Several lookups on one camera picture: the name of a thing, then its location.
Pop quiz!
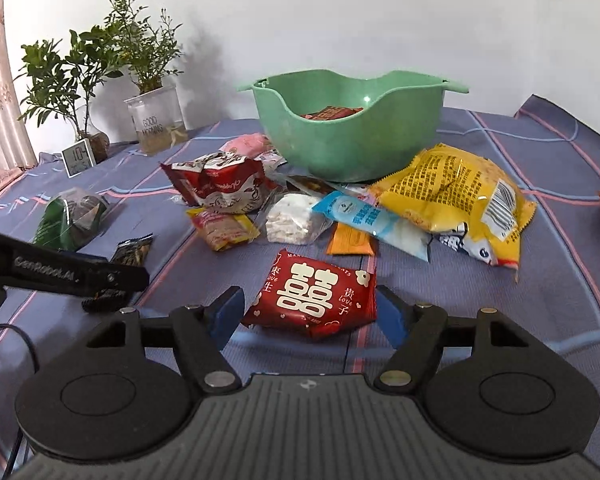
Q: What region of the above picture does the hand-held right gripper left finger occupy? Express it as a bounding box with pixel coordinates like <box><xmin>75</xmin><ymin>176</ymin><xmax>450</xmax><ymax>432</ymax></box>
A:
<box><xmin>75</xmin><ymin>286</ymin><xmax>245</xmax><ymax>395</ymax></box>

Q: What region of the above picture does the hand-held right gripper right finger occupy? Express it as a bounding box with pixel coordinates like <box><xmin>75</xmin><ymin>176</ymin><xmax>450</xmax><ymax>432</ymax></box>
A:
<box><xmin>375</xmin><ymin>285</ymin><xmax>546</xmax><ymax>395</ymax></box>

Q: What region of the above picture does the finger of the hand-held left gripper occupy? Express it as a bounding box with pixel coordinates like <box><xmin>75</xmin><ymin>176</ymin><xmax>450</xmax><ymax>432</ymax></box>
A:
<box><xmin>82</xmin><ymin>294</ymin><xmax>131</xmax><ymax>313</ymax></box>
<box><xmin>80</xmin><ymin>259</ymin><xmax>150</xmax><ymax>296</ymax></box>

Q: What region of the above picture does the red packet with white symbol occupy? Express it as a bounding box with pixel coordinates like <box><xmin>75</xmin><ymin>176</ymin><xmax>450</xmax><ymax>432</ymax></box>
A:
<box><xmin>240</xmin><ymin>248</ymin><xmax>379</xmax><ymax>340</ymax></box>

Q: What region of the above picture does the green plastic bowl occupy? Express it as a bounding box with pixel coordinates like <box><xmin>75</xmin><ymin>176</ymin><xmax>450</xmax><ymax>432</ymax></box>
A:
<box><xmin>237</xmin><ymin>69</ymin><xmax>470</xmax><ymax>184</ymax></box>

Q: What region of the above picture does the black striped small packet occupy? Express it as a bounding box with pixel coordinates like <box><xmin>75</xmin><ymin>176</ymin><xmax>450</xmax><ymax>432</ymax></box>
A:
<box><xmin>110</xmin><ymin>233</ymin><xmax>154</xmax><ymax>267</ymax></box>

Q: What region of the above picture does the green clear snack packet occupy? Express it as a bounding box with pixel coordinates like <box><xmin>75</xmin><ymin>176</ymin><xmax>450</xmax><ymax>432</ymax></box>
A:
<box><xmin>32</xmin><ymin>187</ymin><xmax>112</xmax><ymax>252</ymax></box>

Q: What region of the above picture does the orange snack packet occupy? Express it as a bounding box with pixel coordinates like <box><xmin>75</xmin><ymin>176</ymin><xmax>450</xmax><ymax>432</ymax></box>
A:
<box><xmin>326</xmin><ymin>222</ymin><xmax>379</xmax><ymax>257</ymax></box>

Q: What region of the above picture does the light blue stick packet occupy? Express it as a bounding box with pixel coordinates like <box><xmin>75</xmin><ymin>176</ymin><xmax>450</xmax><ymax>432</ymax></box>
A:
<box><xmin>312</xmin><ymin>190</ymin><xmax>431</xmax><ymax>263</ymax></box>

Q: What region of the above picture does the white digital clock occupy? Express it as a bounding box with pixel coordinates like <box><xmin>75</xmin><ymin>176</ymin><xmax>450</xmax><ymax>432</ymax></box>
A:
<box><xmin>61</xmin><ymin>138</ymin><xmax>97</xmax><ymax>179</ymax></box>

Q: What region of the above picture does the clear packet of white puffs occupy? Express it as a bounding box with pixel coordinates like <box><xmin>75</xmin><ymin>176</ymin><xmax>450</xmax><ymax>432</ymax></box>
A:
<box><xmin>265</xmin><ymin>192</ymin><xmax>334</xmax><ymax>246</ymax></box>

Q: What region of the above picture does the red and white snack bag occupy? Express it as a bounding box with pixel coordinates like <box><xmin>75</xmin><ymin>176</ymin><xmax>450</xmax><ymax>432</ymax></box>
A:
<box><xmin>160</xmin><ymin>152</ymin><xmax>282</xmax><ymax>214</ymax></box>

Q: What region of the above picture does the yellow snack bag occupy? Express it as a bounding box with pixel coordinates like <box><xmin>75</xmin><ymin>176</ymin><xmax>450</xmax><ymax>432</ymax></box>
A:
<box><xmin>368</xmin><ymin>143</ymin><xmax>538</xmax><ymax>269</ymax></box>

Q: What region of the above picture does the dark clear snack packet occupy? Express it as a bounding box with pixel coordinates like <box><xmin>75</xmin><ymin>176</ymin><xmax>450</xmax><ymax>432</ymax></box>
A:
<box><xmin>280</xmin><ymin>174</ymin><xmax>338</xmax><ymax>197</ymax></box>

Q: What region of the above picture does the potted plant in white pot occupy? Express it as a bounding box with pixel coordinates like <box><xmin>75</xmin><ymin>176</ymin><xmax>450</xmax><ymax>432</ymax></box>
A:
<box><xmin>104</xmin><ymin>0</ymin><xmax>189</xmax><ymax>157</ymax></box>

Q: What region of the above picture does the pink snack packet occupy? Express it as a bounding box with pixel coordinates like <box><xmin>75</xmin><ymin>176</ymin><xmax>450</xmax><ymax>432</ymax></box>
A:
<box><xmin>218</xmin><ymin>132</ymin><xmax>272</xmax><ymax>159</ymax></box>

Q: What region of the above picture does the leafy plant in glass vase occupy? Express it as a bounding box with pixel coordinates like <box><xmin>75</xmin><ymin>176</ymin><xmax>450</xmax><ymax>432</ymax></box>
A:
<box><xmin>14</xmin><ymin>26</ymin><xmax>127</xmax><ymax>164</ymax></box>

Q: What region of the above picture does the red packet with white lettering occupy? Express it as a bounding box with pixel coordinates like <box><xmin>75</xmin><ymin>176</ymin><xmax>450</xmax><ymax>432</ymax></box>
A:
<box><xmin>302</xmin><ymin>105</ymin><xmax>366</xmax><ymax>121</ymax></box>

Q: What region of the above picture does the black cable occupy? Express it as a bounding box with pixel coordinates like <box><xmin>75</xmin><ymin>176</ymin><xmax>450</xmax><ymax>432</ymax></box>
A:
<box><xmin>0</xmin><ymin>325</ymin><xmax>38</xmax><ymax>480</ymax></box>

